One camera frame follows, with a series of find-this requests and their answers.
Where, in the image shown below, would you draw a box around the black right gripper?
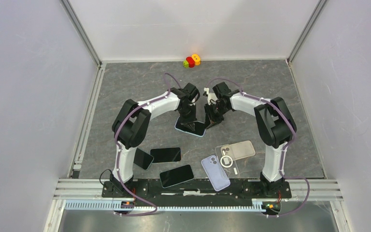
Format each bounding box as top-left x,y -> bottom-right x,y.
204,103 -> 229,130

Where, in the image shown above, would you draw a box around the black smartphone carried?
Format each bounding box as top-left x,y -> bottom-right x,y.
176,117 -> 206,136

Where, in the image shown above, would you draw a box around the light blue phone case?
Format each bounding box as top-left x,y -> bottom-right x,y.
174,117 -> 207,138

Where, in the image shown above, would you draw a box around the clear magsafe phone case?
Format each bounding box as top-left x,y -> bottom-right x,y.
215,145 -> 240,178

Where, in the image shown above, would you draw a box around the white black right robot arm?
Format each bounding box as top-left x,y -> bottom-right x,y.
203,82 -> 297,197

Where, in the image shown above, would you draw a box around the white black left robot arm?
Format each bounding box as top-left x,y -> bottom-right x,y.
112,83 -> 205,197

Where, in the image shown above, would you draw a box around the beige translucent phone case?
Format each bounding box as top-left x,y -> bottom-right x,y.
220,141 -> 256,160

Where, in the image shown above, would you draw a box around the lilac phone case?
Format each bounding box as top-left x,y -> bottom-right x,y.
201,155 -> 230,191

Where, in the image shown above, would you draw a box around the black smartphone middle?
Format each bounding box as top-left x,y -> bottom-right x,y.
150,147 -> 181,163

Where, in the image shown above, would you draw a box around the black smartphone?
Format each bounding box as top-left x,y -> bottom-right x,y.
159,164 -> 194,188
150,147 -> 181,163
133,148 -> 154,170

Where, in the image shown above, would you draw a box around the black smartphone front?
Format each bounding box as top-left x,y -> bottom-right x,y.
159,164 -> 194,188

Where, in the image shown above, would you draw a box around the colourful toy blocks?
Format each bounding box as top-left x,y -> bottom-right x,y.
183,54 -> 201,68

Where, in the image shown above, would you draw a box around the black smartphone leftmost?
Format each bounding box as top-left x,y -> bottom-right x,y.
133,148 -> 154,170

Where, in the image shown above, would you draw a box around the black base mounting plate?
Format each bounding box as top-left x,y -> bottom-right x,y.
101,178 -> 292,207

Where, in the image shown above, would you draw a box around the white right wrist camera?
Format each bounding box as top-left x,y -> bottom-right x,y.
203,87 -> 217,105

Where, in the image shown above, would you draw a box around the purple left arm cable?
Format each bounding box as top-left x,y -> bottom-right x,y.
114,72 -> 183,217

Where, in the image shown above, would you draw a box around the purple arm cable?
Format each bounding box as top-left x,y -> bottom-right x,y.
114,72 -> 183,217
205,78 -> 311,219

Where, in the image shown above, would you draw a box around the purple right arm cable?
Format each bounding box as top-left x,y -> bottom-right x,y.
205,78 -> 311,219

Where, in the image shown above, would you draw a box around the light blue toothed rail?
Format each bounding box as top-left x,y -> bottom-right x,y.
64,200 -> 266,213

